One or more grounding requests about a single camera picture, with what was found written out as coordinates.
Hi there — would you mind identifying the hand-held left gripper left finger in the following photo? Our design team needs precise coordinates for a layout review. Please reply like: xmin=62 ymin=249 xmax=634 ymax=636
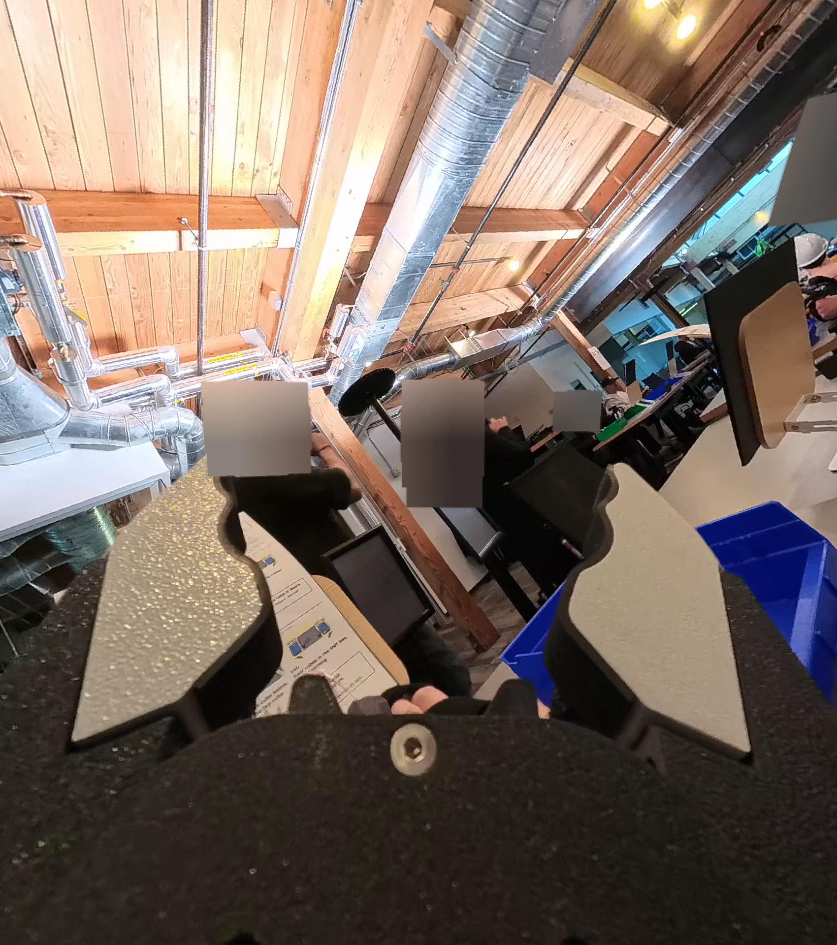
xmin=70 ymin=459 xmax=285 ymax=745

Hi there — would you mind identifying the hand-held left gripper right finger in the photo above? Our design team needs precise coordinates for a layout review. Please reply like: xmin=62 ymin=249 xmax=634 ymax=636
xmin=544 ymin=462 xmax=753 ymax=757

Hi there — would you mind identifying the instruction sheet on wooden clipboard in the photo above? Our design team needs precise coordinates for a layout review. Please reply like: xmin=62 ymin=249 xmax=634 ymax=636
xmin=237 ymin=509 xmax=411 ymax=719

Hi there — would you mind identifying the blue plastic bin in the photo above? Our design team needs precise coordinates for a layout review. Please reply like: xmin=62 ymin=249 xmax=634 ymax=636
xmin=500 ymin=501 xmax=837 ymax=721

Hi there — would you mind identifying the black monitor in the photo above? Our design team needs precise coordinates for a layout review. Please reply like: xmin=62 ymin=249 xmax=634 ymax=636
xmin=505 ymin=445 xmax=606 ymax=549

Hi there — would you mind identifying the white shelf top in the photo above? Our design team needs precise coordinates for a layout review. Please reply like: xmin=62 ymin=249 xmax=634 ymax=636
xmin=0 ymin=422 xmax=172 ymax=564

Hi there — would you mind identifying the black tablet screen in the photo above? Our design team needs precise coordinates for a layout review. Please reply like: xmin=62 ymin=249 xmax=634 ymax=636
xmin=321 ymin=526 xmax=436 ymax=649

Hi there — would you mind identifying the silver insulated pipe cluster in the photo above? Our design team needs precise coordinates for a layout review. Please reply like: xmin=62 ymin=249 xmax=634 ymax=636
xmin=0 ymin=158 xmax=331 ymax=468

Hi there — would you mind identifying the black panel with wooden board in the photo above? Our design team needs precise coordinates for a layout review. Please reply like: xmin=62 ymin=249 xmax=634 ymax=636
xmin=703 ymin=238 xmax=820 ymax=468

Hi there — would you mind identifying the black round disc on pole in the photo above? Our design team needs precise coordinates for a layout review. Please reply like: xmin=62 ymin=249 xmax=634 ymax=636
xmin=337 ymin=368 xmax=399 ymax=420

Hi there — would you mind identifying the wooden support post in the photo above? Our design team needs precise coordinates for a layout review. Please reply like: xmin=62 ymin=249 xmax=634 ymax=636
xmin=306 ymin=387 xmax=502 ymax=652

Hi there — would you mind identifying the large silver ventilation duct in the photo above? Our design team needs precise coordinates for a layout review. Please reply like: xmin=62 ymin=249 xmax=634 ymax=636
xmin=328 ymin=0 xmax=563 ymax=403

